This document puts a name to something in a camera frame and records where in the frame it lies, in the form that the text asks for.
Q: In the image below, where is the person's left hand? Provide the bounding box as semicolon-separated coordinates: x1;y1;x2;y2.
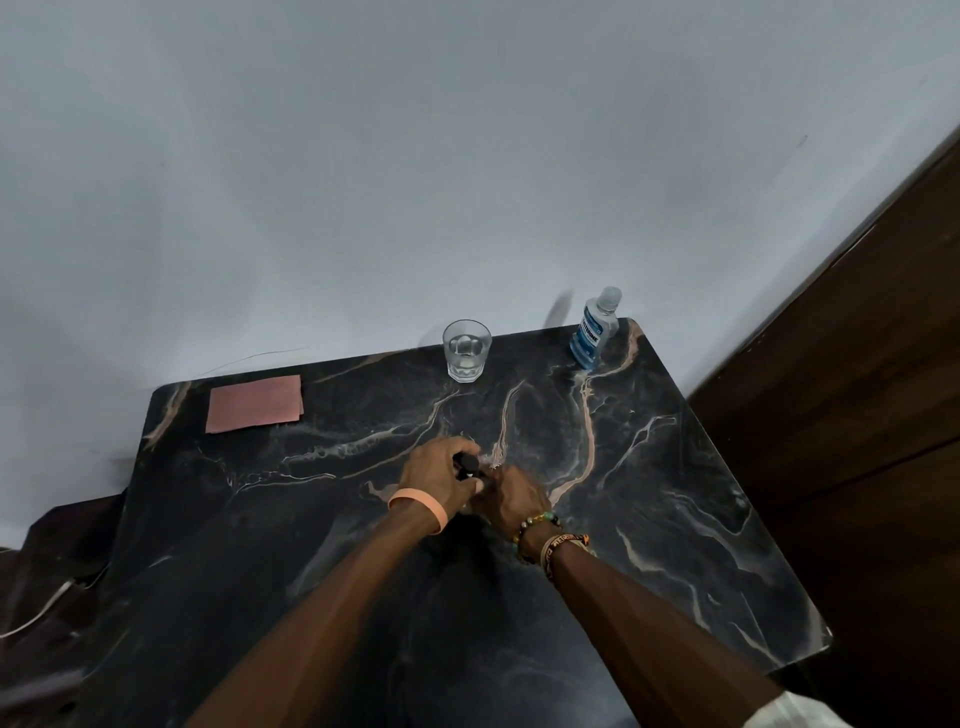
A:
396;436;486;516

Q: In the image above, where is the person's right hand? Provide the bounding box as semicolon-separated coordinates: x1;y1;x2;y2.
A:
471;465;555;543

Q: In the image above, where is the person's left forearm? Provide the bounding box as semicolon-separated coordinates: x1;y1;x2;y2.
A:
186;501;448;728

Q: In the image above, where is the person's right forearm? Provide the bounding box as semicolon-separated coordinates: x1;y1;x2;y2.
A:
520;534;785;728

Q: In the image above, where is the pink silicone wristband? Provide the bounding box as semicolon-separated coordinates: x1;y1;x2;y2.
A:
387;488;450;535

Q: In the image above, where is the clear drinking glass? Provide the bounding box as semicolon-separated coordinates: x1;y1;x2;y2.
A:
441;319;494;384

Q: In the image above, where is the blue mouthwash bottle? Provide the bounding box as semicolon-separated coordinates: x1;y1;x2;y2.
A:
568;286;624;372

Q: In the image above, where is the pink folded cloth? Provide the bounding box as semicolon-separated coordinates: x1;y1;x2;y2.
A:
205;375;306;435

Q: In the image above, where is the dark wooden door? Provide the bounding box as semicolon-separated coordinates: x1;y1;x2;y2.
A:
686;131;960;728

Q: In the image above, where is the white shirt sleeve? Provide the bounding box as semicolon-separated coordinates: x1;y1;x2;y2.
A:
738;690;855;728

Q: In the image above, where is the colourful beaded bracelet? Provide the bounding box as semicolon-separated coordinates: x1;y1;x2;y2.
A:
513;511;562;565

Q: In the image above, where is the woven patterned bracelet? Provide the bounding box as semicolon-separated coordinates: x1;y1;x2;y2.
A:
540;533;597;582

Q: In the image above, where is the white cable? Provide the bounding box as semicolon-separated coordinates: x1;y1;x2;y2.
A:
0;577;80;640

